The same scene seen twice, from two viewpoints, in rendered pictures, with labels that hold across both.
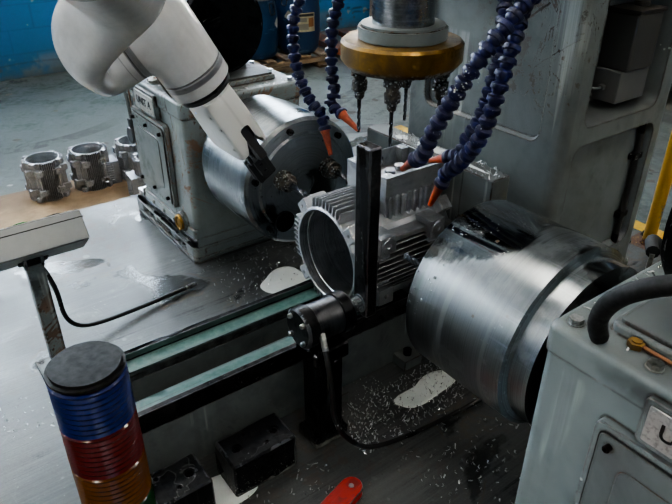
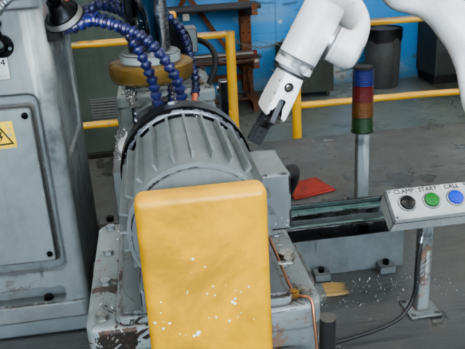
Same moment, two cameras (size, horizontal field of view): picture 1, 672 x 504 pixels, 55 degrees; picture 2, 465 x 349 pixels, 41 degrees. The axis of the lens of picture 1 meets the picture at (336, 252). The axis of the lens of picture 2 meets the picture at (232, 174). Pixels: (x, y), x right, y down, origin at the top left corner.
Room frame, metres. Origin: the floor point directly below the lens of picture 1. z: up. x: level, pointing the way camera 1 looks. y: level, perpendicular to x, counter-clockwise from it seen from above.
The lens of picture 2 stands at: (2.05, 0.70, 1.58)
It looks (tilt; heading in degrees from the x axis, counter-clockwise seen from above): 21 degrees down; 210
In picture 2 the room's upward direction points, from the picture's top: 3 degrees counter-clockwise
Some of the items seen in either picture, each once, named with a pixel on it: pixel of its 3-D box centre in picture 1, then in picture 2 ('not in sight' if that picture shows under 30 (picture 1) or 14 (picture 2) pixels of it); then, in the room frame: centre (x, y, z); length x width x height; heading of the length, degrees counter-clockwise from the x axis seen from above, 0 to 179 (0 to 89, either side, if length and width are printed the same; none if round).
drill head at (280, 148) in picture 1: (264, 158); not in sight; (1.23, 0.15, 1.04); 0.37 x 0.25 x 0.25; 36
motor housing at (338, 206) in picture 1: (373, 237); not in sight; (0.95, -0.06, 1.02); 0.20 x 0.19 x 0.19; 126
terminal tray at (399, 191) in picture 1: (394, 180); not in sight; (0.97, -0.10, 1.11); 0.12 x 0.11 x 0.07; 126
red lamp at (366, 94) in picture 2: (102, 433); (362, 93); (0.38, 0.19, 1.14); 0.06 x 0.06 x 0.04
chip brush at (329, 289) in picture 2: not in sight; (304, 291); (0.91, 0.22, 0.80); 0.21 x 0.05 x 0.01; 123
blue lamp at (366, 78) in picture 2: (92, 392); (362, 77); (0.38, 0.19, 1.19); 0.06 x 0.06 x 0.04
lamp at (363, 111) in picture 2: (112, 471); (362, 108); (0.38, 0.19, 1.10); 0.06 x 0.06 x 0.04
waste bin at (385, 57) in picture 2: not in sight; (382, 57); (-4.33, -1.05, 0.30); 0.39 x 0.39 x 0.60
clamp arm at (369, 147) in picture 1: (365, 234); (226, 129); (0.76, -0.04, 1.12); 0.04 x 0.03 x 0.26; 126
